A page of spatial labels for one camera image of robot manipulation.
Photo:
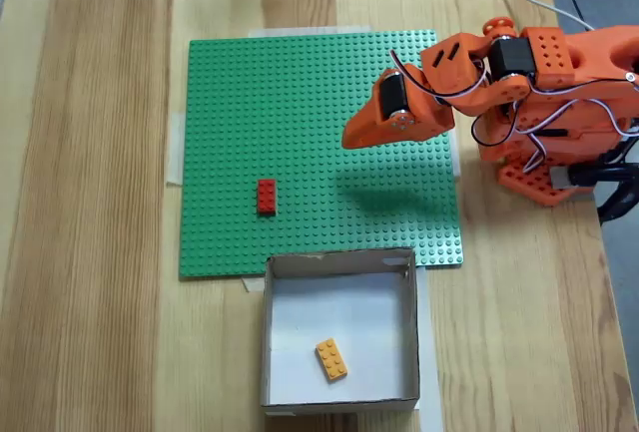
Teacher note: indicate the yellow lego block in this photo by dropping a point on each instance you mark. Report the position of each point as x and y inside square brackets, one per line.
[331, 360]

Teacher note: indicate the green lego baseplate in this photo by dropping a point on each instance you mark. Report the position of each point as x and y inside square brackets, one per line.
[299, 128]

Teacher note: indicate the red lego block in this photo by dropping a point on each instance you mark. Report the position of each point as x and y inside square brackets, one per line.
[266, 197]

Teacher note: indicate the open cardboard box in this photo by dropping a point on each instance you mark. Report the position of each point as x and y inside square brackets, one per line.
[379, 322]

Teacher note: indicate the translucent masking tape strip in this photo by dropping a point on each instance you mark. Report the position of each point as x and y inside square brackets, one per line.
[252, 284]
[175, 152]
[456, 167]

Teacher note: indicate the black table clamp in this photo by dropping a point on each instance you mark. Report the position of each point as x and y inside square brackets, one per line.
[599, 175]

